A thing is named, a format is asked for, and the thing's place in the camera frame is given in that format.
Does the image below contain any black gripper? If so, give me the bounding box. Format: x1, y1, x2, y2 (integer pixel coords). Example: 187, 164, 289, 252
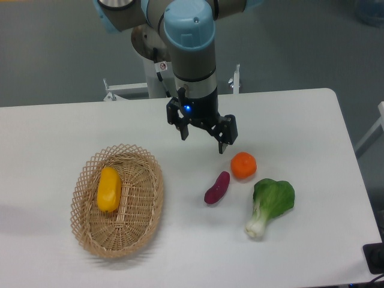
166, 88, 238, 154

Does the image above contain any yellow mango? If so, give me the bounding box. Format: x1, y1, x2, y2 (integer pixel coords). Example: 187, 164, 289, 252
97, 167, 122, 212

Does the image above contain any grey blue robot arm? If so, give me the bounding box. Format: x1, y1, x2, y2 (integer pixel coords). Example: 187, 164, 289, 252
94, 1, 261, 153

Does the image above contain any woven wicker basket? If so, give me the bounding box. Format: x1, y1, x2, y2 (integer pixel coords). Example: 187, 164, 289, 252
70, 144, 164, 258

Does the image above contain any orange tangerine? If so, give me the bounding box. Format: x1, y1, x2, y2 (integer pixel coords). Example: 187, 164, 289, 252
230, 152, 257, 179

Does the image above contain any purple sweet potato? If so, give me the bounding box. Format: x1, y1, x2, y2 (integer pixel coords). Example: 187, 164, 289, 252
204, 171, 230, 205

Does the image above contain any green bok choy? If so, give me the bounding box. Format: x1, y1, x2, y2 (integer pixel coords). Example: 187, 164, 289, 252
245, 178, 295, 238

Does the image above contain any black box at table edge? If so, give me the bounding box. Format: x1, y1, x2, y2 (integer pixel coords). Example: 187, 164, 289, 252
362, 242, 383, 274

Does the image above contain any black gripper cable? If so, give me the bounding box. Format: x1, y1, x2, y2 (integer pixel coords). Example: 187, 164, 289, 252
152, 47, 172, 98

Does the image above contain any white frame at right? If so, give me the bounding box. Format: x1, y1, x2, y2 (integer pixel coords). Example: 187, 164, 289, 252
354, 102, 383, 159

